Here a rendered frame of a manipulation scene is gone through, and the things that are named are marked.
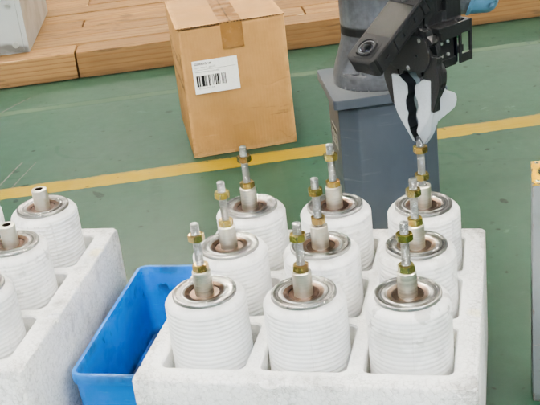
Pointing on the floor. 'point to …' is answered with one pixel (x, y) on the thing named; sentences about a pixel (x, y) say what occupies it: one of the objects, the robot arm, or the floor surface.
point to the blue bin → (126, 336)
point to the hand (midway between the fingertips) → (416, 134)
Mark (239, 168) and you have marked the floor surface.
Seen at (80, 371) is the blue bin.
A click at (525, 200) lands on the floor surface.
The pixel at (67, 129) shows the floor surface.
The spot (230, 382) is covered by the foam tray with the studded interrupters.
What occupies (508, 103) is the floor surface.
